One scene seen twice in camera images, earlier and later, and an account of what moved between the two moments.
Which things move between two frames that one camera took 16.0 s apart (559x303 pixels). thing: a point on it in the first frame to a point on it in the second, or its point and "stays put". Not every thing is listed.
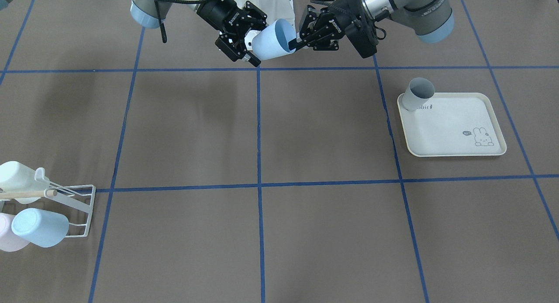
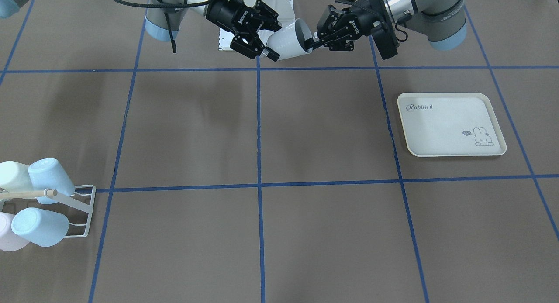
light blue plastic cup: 43,228 stays put
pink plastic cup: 10,241 stays put
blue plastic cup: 273,41 to 48,173
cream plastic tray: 454,124 stays put
